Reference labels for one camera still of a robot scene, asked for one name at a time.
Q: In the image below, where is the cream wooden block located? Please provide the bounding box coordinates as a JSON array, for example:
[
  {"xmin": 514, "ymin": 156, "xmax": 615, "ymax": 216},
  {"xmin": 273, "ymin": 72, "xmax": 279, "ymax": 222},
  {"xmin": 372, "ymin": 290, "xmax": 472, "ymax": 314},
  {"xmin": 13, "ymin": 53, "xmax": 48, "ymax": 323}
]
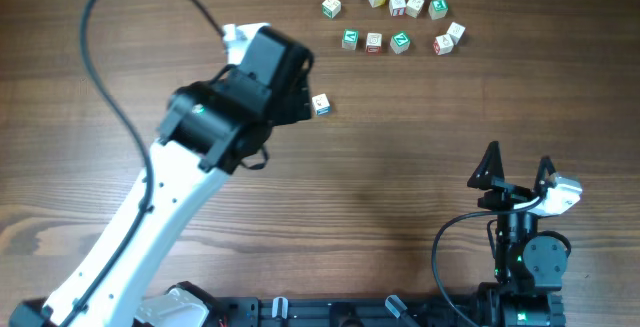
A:
[{"xmin": 405, "ymin": 0, "xmax": 425, "ymax": 18}]

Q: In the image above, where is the green E wooden block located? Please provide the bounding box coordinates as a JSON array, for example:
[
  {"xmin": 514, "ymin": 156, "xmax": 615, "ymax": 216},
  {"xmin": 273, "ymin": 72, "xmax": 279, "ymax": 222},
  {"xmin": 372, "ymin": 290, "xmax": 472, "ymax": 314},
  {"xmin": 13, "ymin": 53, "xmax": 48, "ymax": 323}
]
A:
[{"xmin": 428, "ymin": 0, "xmax": 448, "ymax": 20}]

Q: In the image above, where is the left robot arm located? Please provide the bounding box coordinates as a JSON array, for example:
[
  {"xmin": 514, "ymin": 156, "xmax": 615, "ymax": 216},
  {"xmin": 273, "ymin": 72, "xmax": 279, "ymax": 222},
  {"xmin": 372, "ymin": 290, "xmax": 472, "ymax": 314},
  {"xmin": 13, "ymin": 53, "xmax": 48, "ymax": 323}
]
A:
[{"xmin": 9, "ymin": 24, "xmax": 314, "ymax": 326}]

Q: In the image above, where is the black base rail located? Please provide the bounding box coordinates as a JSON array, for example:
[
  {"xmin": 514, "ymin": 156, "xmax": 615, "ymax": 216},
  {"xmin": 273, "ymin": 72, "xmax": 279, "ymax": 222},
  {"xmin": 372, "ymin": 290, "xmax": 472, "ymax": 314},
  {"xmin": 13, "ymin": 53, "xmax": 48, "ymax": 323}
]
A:
[{"xmin": 133, "ymin": 288, "xmax": 566, "ymax": 327}]

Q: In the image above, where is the red A wooden block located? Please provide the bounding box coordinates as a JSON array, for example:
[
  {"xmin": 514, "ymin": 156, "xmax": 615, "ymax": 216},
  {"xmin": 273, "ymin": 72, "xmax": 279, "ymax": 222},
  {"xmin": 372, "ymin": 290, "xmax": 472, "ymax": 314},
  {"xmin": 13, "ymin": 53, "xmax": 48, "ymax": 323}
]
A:
[{"xmin": 433, "ymin": 34, "xmax": 455, "ymax": 55}]

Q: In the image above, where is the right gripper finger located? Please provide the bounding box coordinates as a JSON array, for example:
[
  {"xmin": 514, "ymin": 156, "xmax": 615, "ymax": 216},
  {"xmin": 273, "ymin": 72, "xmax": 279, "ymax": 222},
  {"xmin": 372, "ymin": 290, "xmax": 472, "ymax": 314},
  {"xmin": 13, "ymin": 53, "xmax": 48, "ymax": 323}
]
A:
[
  {"xmin": 533, "ymin": 156, "xmax": 556, "ymax": 196},
  {"xmin": 467, "ymin": 141, "xmax": 504, "ymax": 190}
]

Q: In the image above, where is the blue edged wooden block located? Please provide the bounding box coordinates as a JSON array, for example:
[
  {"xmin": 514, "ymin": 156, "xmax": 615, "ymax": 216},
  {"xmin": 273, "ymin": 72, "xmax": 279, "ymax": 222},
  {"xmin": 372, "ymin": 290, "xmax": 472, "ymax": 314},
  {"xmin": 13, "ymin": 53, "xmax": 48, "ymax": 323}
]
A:
[{"xmin": 312, "ymin": 94, "xmax": 331, "ymax": 116}]

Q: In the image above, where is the green V wooden block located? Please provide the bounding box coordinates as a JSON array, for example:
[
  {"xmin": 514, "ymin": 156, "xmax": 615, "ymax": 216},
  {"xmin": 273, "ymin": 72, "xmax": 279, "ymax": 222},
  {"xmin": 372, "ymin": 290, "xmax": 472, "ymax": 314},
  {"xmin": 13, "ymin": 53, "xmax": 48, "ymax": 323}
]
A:
[{"xmin": 341, "ymin": 29, "xmax": 359, "ymax": 50}]

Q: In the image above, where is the green Z wooden block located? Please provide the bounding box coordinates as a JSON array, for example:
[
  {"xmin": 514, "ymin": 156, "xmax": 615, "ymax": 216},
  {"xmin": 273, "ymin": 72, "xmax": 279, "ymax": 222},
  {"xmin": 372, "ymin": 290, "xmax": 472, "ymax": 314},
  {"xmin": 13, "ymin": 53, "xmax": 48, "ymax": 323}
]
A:
[{"xmin": 390, "ymin": 31, "xmax": 411, "ymax": 54}]

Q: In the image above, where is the green edged block far left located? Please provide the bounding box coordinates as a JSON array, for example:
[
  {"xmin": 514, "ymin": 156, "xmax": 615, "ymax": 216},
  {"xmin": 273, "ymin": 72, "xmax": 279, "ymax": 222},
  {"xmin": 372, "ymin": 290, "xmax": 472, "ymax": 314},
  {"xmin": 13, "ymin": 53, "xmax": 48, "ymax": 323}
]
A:
[{"xmin": 322, "ymin": 0, "xmax": 342, "ymax": 19}]

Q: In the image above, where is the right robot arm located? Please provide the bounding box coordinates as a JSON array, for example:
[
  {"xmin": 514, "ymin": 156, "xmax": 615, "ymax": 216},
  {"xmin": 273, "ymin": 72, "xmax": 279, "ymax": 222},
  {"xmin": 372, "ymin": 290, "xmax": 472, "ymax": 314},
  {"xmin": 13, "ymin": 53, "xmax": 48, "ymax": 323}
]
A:
[{"xmin": 467, "ymin": 141, "xmax": 582, "ymax": 327}]

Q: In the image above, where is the red I wooden block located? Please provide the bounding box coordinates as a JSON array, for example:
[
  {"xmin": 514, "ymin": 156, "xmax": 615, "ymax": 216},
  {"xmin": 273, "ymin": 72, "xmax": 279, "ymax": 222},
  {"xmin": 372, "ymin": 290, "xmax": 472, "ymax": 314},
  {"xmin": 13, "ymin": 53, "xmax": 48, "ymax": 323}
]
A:
[{"xmin": 389, "ymin": 0, "xmax": 407, "ymax": 17}]

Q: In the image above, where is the red U wooden block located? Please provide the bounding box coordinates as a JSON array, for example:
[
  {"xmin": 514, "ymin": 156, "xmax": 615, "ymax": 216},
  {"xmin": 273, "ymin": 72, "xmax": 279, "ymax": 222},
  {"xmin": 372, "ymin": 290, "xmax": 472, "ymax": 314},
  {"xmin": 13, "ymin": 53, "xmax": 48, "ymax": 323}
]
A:
[{"xmin": 365, "ymin": 32, "xmax": 382, "ymax": 54}]

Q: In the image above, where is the plain wooden block right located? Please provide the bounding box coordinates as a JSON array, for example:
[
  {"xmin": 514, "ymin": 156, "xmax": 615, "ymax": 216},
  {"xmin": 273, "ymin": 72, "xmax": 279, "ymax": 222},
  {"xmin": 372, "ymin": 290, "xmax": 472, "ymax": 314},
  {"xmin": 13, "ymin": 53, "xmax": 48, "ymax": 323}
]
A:
[{"xmin": 447, "ymin": 22, "xmax": 466, "ymax": 45}]

